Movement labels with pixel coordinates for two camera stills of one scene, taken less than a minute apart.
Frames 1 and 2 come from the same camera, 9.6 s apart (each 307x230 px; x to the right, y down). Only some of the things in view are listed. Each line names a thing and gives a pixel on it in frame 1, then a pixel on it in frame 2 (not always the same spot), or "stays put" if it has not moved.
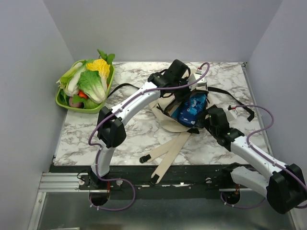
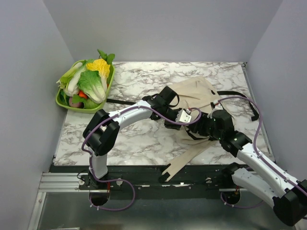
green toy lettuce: x=90 y=84 stays put
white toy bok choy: x=70 y=80 stays put
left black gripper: x=180 y=99 to x=173 y=125
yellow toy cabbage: x=101 y=65 stays put
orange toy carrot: x=82 y=94 stays put
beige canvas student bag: x=162 y=116 to x=192 y=95
